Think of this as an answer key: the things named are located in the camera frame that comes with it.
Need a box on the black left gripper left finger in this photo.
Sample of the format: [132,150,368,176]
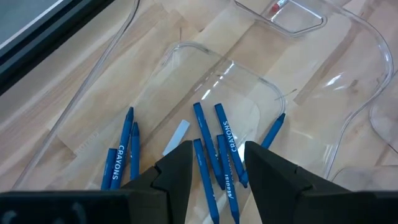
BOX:
[0,140,193,224]

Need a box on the yellow orange wooden pencil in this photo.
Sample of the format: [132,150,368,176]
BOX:
[269,0,289,14]

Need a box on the blue crayon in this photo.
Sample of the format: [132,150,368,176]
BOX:
[216,134,241,224]
[109,106,135,191]
[192,138,220,224]

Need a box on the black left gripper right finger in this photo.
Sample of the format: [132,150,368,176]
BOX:
[244,141,398,224]

